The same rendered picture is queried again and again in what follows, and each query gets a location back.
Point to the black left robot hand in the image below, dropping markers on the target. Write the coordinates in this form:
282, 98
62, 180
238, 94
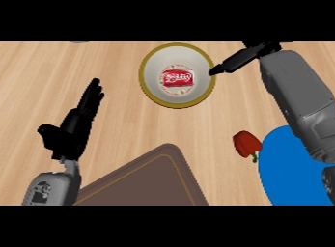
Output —
74, 125

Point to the blue bowl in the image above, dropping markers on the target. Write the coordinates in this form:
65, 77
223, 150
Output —
288, 173

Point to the brown placemat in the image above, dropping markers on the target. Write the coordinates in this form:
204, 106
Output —
146, 180

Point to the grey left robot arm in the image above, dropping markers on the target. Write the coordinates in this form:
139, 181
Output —
53, 188

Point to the white plate with gold rim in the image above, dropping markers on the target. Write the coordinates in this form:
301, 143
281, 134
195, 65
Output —
176, 74

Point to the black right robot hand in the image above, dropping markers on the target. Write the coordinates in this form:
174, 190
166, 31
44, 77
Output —
242, 58

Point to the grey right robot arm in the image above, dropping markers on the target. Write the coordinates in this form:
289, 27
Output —
307, 109

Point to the red bell pepper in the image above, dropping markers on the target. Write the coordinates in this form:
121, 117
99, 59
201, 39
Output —
245, 144

